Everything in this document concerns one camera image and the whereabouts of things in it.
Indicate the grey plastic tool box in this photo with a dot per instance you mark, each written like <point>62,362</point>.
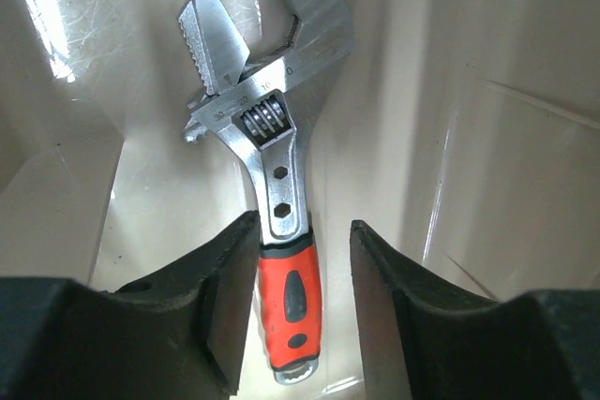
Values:
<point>465,132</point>

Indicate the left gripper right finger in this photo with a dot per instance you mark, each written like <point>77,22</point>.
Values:
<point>422,337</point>

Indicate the red handled adjustable wrench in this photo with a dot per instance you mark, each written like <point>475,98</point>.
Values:
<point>265,114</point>

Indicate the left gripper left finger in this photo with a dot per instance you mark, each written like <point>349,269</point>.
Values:
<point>178,333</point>

